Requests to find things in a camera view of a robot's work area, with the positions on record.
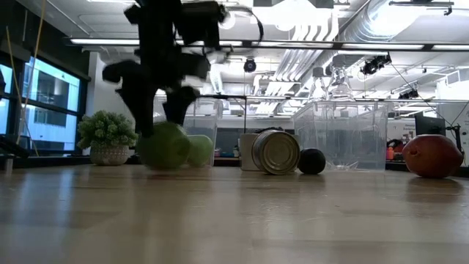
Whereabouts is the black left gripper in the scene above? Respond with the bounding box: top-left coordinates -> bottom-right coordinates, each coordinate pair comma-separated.
102,45 -> 213,139

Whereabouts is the green apple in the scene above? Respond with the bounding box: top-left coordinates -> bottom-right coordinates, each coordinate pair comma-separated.
186,134 -> 215,168
136,121 -> 191,172

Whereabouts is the blue label tin can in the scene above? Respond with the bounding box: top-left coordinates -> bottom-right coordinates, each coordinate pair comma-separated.
251,129 -> 302,176

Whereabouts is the clear plastic bin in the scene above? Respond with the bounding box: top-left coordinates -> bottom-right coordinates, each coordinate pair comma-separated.
152,95 -> 224,169
292,99 -> 390,172

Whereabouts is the green potted plant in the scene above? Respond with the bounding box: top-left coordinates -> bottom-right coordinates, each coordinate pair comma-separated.
76,109 -> 139,166

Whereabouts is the grey plastic bin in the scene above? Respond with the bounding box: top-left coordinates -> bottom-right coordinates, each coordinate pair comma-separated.
238,132 -> 300,172

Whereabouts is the black plum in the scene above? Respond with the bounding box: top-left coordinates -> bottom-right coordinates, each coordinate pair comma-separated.
296,147 -> 327,176

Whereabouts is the black spotlight cluster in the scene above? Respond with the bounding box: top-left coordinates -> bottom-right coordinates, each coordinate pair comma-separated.
361,54 -> 392,76

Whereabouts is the long ceiling light strip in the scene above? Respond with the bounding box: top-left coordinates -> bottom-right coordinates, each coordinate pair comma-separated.
64,36 -> 469,52

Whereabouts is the black monitor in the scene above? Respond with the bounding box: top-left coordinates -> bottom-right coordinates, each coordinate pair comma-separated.
414,111 -> 447,137

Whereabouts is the red orange mango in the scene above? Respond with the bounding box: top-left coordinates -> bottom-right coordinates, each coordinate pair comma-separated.
402,133 -> 465,180

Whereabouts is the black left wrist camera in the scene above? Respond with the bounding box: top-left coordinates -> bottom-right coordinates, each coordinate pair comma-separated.
175,1 -> 227,48

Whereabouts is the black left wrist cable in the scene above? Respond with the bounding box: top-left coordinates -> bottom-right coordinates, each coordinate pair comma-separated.
224,4 -> 265,44

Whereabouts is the yellow power cable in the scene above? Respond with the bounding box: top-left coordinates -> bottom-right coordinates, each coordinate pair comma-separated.
4,0 -> 47,157

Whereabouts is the silver ventilation duct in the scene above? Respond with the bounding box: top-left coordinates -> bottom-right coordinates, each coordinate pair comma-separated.
339,0 -> 432,42

